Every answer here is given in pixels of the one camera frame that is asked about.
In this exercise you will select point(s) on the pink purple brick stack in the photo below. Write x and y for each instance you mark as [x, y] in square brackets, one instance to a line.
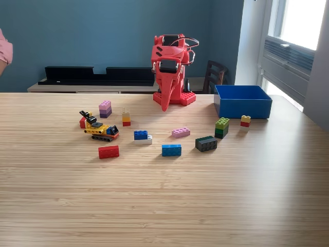
[105, 109]

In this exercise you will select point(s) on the black brick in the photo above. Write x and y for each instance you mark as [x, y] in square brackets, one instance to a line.
[206, 144]

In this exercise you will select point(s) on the yellow toy digger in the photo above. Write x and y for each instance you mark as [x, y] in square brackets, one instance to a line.
[99, 130]

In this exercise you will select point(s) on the blue plastic bin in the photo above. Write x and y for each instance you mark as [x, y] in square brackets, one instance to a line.
[244, 108]

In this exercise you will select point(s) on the pink flat brick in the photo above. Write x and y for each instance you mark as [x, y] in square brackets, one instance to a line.
[181, 132]

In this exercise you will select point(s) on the dark wooden chair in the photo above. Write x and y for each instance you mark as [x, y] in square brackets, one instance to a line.
[216, 74]

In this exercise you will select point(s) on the tan orange red brick stack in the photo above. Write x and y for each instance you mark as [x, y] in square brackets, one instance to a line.
[126, 118]

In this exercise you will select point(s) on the blue white brick stack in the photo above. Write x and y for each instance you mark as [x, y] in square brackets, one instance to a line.
[141, 136]

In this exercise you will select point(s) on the green brick stack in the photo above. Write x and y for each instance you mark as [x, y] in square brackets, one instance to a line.
[221, 128]

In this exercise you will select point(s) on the yellow red white brick stack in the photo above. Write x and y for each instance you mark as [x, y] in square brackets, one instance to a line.
[245, 123]

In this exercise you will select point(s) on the grey window heater unit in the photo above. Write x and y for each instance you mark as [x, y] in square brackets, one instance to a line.
[285, 67]

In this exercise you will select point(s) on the bright window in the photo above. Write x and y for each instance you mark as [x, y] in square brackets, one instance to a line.
[300, 23]

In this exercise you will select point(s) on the person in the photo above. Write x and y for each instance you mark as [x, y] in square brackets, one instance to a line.
[5, 51]

